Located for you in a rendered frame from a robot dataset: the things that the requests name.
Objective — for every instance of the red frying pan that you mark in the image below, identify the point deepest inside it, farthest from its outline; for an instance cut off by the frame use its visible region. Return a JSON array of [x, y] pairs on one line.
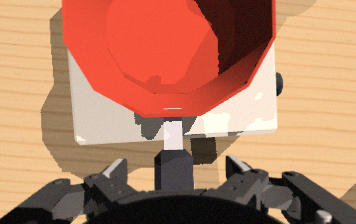
[[171, 59]]

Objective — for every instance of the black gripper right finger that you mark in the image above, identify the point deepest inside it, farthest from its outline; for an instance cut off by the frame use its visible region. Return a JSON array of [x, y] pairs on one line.
[[290, 193]]

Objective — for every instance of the white hot plate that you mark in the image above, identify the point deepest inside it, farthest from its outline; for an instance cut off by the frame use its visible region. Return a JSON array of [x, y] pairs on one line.
[[99, 120]]

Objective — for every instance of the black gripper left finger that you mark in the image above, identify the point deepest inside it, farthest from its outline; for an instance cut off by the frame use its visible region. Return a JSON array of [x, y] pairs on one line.
[[70, 201]]

